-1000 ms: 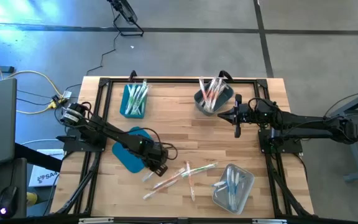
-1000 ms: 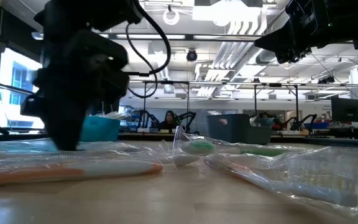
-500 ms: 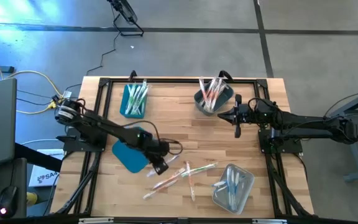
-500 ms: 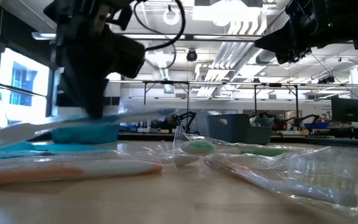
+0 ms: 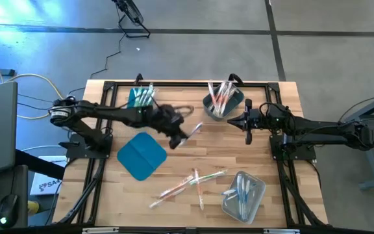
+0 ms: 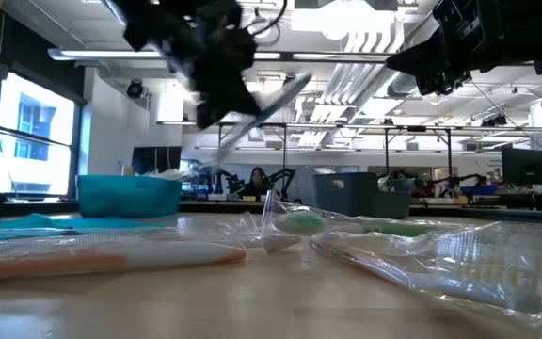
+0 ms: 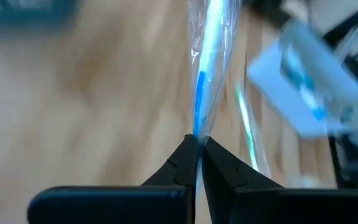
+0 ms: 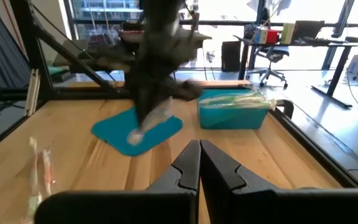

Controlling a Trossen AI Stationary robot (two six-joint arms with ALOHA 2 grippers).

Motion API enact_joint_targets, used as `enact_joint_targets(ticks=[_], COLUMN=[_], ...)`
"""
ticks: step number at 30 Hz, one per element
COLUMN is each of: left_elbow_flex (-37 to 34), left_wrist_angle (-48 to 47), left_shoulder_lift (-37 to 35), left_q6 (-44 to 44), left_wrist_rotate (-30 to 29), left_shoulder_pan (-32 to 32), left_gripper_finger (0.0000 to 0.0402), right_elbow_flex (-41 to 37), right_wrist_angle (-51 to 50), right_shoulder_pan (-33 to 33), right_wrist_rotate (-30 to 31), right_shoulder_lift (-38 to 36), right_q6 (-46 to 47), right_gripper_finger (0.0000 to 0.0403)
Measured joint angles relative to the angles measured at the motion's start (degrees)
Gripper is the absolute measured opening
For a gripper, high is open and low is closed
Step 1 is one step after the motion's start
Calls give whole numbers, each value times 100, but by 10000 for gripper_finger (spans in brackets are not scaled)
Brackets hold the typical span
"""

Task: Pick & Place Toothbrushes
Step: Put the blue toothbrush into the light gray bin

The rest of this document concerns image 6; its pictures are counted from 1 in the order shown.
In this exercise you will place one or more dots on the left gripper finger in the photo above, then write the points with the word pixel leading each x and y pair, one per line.
pixel 240 103
pixel 207 115

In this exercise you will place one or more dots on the blue bin lid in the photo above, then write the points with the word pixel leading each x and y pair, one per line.
pixel 40 221

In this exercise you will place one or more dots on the black hanging camera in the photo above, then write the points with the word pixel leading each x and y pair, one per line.
pixel 457 81
pixel 494 121

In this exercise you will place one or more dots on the blue background box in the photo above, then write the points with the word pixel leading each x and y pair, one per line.
pixel 483 189

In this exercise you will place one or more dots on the person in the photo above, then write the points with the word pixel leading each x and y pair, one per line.
pixel 257 181

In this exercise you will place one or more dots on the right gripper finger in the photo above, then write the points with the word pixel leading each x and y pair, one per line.
pixel 426 84
pixel 417 54

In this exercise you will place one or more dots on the black monitor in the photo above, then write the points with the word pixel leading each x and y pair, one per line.
pixel 155 160
pixel 525 165

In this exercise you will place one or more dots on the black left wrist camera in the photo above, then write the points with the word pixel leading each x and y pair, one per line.
pixel 219 11

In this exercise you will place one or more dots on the long background workbench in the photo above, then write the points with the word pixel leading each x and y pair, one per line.
pixel 511 202

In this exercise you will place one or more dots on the black overhead camera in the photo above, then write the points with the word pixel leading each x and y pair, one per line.
pixel 135 88
pixel 289 80

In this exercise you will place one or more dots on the green toothbrush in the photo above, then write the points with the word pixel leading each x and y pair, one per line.
pixel 167 174
pixel 299 222

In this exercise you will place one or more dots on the black background robot arm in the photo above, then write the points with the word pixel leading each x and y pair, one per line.
pixel 459 179
pixel 284 176
pixel 231 181

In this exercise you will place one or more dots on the turquoise plastic bin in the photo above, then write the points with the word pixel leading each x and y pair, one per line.
pixel 130 198

